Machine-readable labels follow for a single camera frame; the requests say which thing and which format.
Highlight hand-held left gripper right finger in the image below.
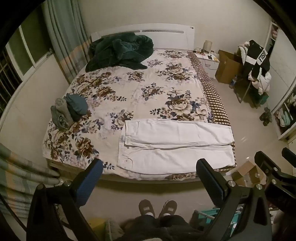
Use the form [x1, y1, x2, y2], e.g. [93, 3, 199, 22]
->
[196, 158, 272, 241]

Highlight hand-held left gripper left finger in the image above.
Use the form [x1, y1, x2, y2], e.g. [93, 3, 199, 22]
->
[26, 158, 104, 241]

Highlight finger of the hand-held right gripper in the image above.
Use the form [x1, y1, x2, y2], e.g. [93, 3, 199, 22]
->
[282, 147, 296, 164]
[254, 151, 288, 184]

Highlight white pants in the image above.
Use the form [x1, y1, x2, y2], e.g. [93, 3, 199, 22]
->
[116, 119, 236, 175]

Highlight small cardboard box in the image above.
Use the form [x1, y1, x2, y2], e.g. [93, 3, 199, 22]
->
[231, 160, 266, 188]

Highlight teal plastic basket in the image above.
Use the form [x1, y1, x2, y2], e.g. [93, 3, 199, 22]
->
[190, 207, 243, 232]

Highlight light green garment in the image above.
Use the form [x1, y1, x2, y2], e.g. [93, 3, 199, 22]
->
[279, 111, 291, 127]

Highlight dark plush slippers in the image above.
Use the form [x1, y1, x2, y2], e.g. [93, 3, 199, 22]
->
[259, 107, 273, 127]

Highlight yellow box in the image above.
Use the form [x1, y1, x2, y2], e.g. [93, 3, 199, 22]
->
[89, 218, 107, 241]

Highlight person's right grey slipper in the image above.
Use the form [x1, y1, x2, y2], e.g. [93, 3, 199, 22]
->
[158, 200, 178, 218]

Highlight person's grey slipper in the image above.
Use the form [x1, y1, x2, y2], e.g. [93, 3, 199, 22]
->
[138, 199, 155, 218]
[158, 200, 178, 218]

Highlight green storage box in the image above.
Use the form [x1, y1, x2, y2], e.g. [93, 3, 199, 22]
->
[254, 93, 269, 107]

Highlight person's left grey slipper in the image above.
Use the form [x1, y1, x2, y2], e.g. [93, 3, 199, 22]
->
[138, 199, 155, 218]

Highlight person's legs in dark trousers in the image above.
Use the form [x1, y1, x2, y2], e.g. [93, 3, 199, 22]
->
[119, 214, 204, 241]

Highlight green striped curtain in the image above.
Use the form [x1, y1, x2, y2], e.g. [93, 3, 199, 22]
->
[42, 0, 93, 84]
[0, 142, 60, 218]

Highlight grey-blue folded garment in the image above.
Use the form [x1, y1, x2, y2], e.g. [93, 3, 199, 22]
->
[50, 105, 70, 130]

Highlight white puffer jacket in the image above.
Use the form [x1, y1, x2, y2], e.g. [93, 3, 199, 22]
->
[237, 43, 271, 95]

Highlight metal chair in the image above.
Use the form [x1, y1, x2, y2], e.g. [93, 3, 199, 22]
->
[233, 70, 257, 103]

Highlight teal folded garment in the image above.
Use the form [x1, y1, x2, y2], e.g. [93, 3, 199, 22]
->
[63, 93, 89, 121]

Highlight grey knit folded garment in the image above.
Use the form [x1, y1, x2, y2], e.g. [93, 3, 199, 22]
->
[55, 97, 74, 123]

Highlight brown checkered bed cover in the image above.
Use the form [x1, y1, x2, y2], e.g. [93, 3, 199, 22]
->
[190, 51, 237, 173]

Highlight white wardrobe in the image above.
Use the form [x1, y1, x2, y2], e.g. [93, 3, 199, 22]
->
[264, 21, 296, 141]

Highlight large cardboard box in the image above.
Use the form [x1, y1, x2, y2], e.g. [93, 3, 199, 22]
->
[215, 50, 244, 84]

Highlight black and white jacket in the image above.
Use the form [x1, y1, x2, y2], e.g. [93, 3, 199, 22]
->
[245, 40, 271, 81]

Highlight bed with floral cover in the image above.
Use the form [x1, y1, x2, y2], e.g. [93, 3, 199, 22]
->
[42, 47, 236, 181]

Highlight white nightstand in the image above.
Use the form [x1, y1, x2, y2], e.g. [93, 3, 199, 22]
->
[193, 51, 220, 78]

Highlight dark green blanket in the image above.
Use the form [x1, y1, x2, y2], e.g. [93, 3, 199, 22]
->
[85, 32, 154, 72]

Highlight white framed window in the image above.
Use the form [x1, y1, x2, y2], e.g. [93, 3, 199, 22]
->
[0, 23, 55, 116]

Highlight white bed headboard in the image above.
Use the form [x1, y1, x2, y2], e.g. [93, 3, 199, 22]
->
[91, 23, 195, 50]

